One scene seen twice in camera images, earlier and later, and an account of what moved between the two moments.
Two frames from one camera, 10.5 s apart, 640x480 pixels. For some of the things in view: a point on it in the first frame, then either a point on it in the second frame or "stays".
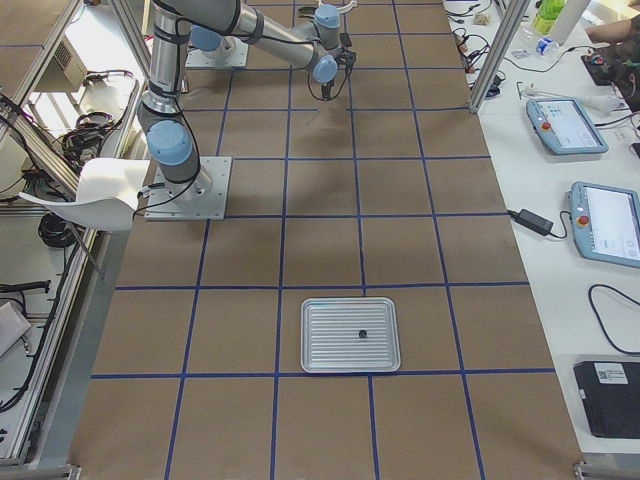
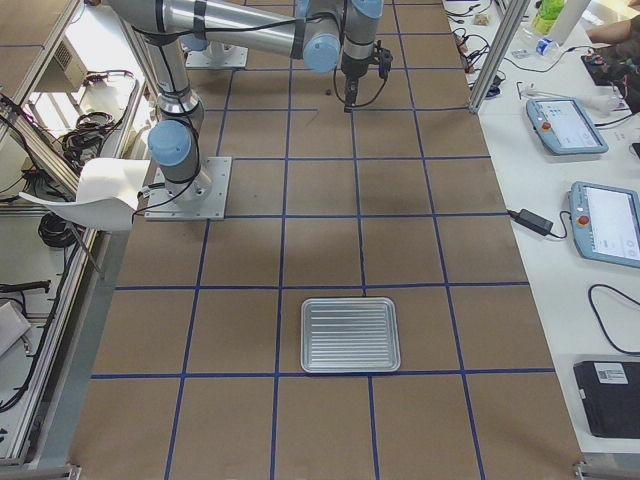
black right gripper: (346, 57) to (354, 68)
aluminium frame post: (513, 17) stays
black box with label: (610, 392) stays
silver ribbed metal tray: (349, 335) stays
